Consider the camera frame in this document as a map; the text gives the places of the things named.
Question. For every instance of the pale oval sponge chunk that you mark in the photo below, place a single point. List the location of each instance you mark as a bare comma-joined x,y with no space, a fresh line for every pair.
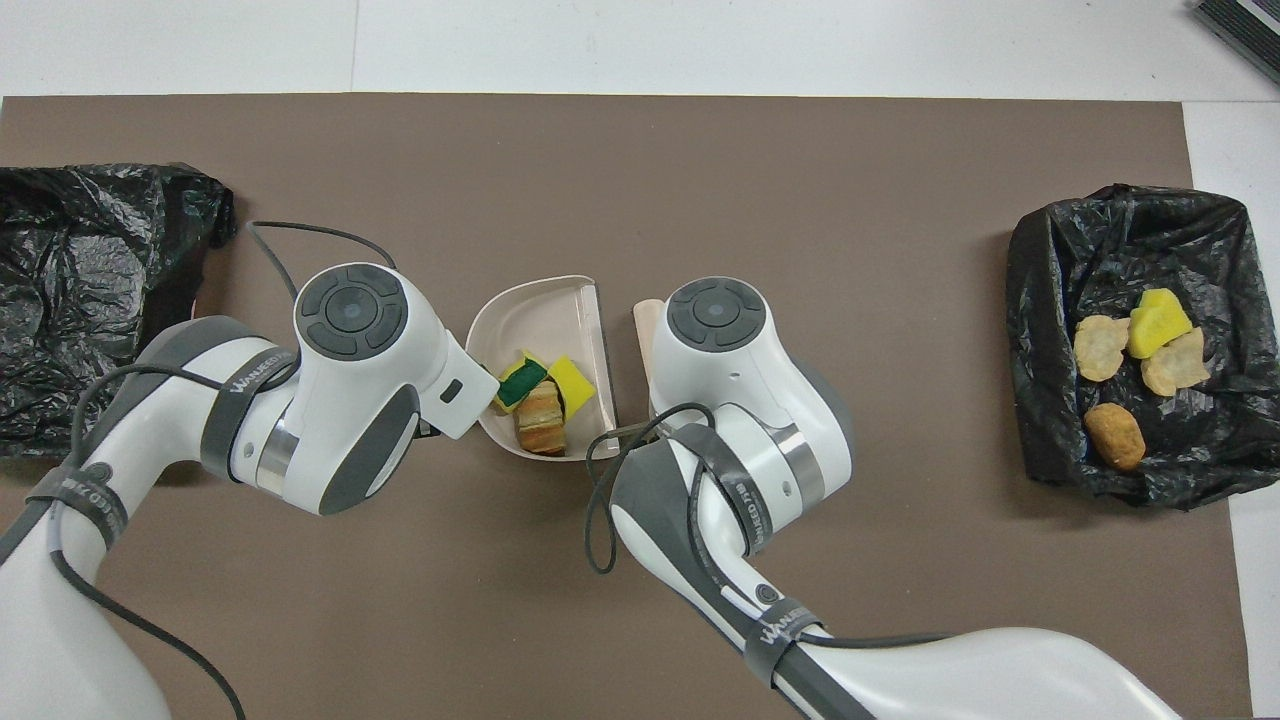
1100,348

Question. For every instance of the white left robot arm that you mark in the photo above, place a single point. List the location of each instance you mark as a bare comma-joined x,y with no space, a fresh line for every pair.
350,320

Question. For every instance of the pale tan sponge chunk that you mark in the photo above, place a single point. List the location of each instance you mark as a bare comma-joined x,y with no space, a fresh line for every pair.
542,425

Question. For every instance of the yellow green sponge piece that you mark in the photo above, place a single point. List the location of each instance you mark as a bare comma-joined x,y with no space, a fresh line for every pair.
520,385

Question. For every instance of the beige plastic dustpan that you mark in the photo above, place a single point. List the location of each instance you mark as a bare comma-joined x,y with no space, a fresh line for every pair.
525,310

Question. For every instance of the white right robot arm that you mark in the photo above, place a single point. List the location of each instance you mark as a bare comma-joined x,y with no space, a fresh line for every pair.
715,315

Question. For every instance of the dark ribbed device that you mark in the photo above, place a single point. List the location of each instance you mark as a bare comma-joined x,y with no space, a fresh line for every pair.
1245,25

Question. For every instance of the large yellow sponge piece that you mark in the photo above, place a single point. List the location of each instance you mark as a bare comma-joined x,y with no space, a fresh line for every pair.
1158,322

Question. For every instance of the pale angular sponge chunk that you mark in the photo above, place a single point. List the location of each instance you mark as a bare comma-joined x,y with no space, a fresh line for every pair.
1178,365

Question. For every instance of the black bag lined bin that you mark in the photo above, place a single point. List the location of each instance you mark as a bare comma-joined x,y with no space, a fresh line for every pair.
1100,240
90,260

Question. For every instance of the brown table mat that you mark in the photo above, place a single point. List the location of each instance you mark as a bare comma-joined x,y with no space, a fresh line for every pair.
700,180

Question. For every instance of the brown bread-like sponge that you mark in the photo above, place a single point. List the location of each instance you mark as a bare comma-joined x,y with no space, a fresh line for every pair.
1115,437

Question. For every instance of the small yellow sponge piece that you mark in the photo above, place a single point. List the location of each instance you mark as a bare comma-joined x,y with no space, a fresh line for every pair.
573,385

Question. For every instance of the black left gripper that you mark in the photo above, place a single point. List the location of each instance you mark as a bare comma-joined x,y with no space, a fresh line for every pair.
430,430

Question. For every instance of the beige hand brush black bristles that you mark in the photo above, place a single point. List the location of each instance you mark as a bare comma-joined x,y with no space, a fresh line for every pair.
645,330

